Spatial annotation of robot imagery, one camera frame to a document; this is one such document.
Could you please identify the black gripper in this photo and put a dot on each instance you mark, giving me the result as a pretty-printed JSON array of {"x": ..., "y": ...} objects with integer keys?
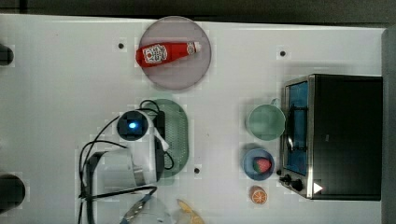
[{"x": 159, "y": 140}]

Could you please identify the green oval strainer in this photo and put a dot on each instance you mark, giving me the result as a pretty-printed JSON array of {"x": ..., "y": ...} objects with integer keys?
[{"x": 175, "y": 131}]

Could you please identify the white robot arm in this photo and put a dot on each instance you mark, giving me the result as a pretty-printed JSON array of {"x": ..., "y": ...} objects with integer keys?
[{"x": 135, "y": 163}]

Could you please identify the purple round plate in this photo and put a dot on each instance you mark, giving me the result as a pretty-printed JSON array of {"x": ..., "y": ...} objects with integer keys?
[{"x": 185, "y": 72}]

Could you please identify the red ketchup bottle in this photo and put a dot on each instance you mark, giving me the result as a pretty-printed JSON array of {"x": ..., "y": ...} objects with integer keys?
[{"x": 165, "y": 52}]

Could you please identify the blue small bowl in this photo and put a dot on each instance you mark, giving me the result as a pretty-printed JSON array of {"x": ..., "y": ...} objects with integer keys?
[{"x": 247, "y": 164}]

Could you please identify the green mug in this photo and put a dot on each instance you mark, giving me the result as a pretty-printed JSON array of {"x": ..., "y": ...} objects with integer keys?
[{"x": 266, "y": 122}]

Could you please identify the toy banana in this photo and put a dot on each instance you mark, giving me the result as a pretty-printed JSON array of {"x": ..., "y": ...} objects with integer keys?
[{"x": 194, "y": 218}]

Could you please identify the toy strawberry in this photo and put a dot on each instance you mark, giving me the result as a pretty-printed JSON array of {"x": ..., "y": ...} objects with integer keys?
[{"x": 261, "y": 165}]

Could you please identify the orange slice toy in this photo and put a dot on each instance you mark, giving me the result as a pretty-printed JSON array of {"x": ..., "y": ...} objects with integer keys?
[{"x": 258, "y": 195}]

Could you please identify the toaster oven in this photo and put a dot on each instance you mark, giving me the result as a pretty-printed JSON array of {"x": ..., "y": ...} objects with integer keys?
[{"x": 331, "y": 148}]

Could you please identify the metal cable connector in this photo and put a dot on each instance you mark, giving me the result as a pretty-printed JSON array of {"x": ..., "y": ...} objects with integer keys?
[{"x": 134, "y": 211}]

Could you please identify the black cylinder post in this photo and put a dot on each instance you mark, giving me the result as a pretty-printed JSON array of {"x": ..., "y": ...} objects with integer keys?
[{"x": 12, "y": 192}]

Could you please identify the dark cylinder post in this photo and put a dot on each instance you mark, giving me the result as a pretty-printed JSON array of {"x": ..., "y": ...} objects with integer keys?
[{"x": 6, "y": 55}]

